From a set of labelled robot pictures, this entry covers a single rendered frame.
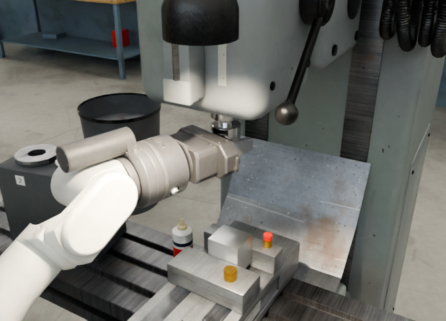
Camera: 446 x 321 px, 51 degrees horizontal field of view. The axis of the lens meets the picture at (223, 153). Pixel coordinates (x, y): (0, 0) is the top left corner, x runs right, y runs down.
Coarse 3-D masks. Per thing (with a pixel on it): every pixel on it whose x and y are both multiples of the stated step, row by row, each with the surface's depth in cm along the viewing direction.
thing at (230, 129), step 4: (236, 120) 74; (212, 124) 73; (216, 124) 73; (232, 124) 73; (236, 124) 73; (240, 124) 73; (212, 128) 72; (216, 128) 72; (220, 128) 71; (224, 128) 71; (228, 128) 71; (232, 128) 71; (236, 128) 72; (240, 128) 73; (216, 132) 72; (220, 132) 71; (224, 132) 71; (228, 132) 71; (232, 132) 72; (236, 132) 72
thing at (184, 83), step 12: (168, 48) 58; (180, 48) 57; (192, 48) 57; (168, 60) 58; (180, 60) 57; (192, 60) 57; (168, 72) 59; (180, 72) 58; (192, 72) 58; (168, 84) 59; (180, 84) 58; (192, 84) 59; (168, 96) 60; (180, 96) 59; (192, 96) 59
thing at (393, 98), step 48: (384, 48) 93; (336, 96) 102; (384, 96) 96; (432, 96) 122; (288, 144) 112; (336, 144) 106; (384, 144) 100; (384, 192) 104; (384, 240) 109; (384, 288) 118
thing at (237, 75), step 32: (160, 0) 60; (256, 0) 54; (288, 0) 59; (160, 32) 62; (256, 32) 56; (288, 32) 61; (160, 64) 64; (224, 64) 59; (256, 64) 57; (288, 64) 64; (160, 96) 66; (224, 96) 61; (256, 96) 59
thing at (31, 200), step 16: (48, 144) 103; (16, 160) 96; (32, 160) 95; (48, 160) 96; (0, 176) 97; (16, 176) 95; (32, 176) 94; (48, 176) 92; (16, 192) 97; (32, 192) 96; (48, 192) 94; (16, 208) 99; (32, 208) 97; (48, 208) 96; (64, 208) 94; (16, 224) 101; (112, 240) 102; (96, 256) 97
